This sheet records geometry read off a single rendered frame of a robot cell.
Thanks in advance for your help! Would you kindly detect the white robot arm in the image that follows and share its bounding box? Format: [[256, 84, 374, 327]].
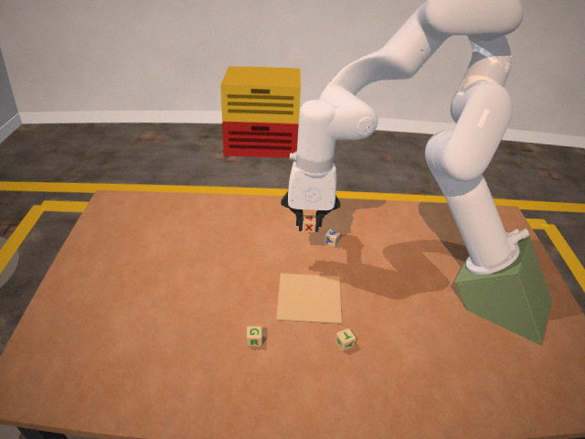
[[290, 0, 529, 274]]

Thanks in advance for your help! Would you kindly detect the tan flat mat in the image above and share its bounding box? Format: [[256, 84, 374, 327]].
[[276, 273, 342, 324]]

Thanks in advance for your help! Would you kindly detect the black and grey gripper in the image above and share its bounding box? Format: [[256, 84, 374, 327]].
[[281, 161, 340, 232]]

